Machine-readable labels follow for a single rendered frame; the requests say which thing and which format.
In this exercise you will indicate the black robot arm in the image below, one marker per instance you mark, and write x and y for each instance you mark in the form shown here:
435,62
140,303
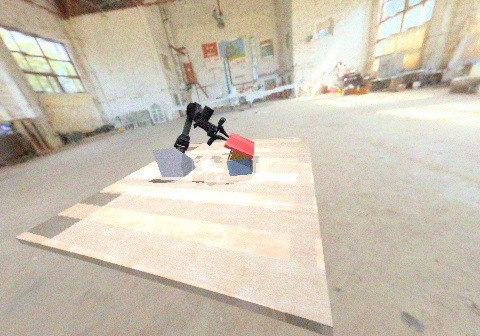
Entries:
195,113

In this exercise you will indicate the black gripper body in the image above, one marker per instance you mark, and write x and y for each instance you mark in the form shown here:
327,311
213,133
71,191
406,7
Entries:
211,139

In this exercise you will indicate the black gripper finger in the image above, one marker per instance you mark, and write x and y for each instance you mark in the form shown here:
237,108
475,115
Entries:
223,132
220,138

